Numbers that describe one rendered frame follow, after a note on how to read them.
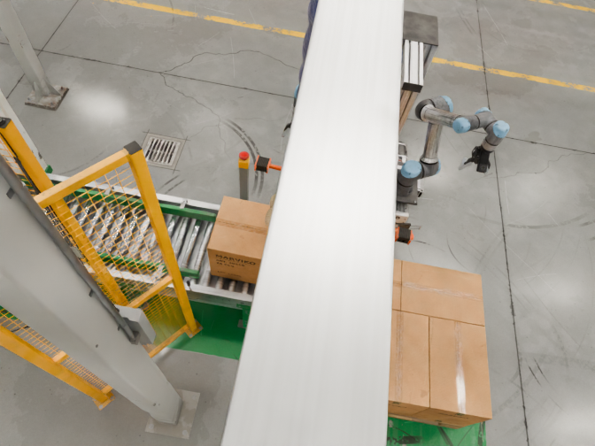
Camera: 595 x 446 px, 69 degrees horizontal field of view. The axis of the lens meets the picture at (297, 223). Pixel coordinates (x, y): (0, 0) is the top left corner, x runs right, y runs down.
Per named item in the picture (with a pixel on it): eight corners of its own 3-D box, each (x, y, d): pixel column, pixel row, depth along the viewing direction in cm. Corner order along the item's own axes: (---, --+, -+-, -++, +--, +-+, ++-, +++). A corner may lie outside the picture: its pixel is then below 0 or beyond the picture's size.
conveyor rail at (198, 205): (16, 186, 336) (3, 171, 320) (19, 180, 338) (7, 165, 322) (309, 240, 338) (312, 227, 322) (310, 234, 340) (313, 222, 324)
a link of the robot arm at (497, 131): (504, 117, 216) (513, 129, 212) (493, 132, 226) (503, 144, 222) (491, 120, 214) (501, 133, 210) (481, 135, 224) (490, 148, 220)
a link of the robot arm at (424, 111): (405, 101, 253) (462, 116, 212) (421, 97, 256) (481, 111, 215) (405, 120, 258) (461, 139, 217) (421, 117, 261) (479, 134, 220)
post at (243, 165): (239, 234, 380) (238, 161, 295) (241, 226, 384) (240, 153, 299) (247, 234, 380) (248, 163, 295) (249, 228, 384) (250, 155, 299)
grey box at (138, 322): (105, 335, 181) (83, 311, 156) (111, 324, 184) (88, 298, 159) (152, 344, 181) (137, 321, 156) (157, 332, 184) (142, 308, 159)
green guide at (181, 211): (1, 182, 319) (-5, 175, 311) (8, 172, 324) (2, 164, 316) (215, 222, 320) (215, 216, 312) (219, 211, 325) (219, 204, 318)
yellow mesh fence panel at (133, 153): (100, 410, 298) (-118, 298, 119) (92, 399, 301) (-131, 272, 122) (203, 328, 334) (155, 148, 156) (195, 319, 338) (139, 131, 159)
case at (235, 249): (211, 274, 299) (206, 248, 265) (226, 226, 320) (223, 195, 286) (296, 292, 299) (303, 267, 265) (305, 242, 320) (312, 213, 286)
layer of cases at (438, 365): (296, 396, 302) (303, 384, 268) (314, 268, 355) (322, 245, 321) (465, 426, 303) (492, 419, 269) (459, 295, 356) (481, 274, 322)
